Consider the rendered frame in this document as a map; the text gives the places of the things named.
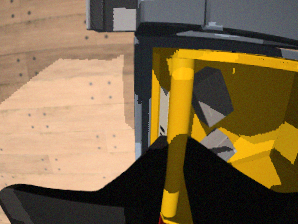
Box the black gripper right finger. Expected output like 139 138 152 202
183 136 298 224

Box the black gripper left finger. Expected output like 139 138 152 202
0 135 169 224

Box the yellow bin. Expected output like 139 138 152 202
150 47 298 224

